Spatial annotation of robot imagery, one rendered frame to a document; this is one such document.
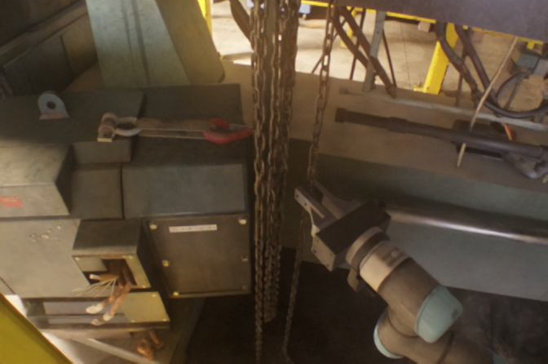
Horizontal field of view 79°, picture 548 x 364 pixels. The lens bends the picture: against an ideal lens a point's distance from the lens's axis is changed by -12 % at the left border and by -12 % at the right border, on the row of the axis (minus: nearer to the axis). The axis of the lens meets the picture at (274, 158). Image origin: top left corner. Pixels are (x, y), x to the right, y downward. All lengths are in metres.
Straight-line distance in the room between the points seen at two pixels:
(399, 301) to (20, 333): 0.46
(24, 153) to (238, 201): 0.44
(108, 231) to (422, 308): 0.56
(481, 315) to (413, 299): 1.15
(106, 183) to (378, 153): 0.79
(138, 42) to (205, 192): 0.67
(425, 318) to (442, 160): 0.76
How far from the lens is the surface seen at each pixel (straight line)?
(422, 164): 1.20
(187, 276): 0.92
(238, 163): 0.73
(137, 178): 0.76
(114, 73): 1.39
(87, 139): 0.81
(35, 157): 0.82
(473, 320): 1.67
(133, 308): 0.95
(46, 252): 0.93
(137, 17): 1.23
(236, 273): 0.91
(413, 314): 0.57
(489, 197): 1.30
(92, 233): 0.77
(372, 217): 0.63
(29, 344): 0.42
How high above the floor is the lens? 1.33
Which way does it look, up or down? 42 degrees down
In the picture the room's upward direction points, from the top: 3 degrees clockwise
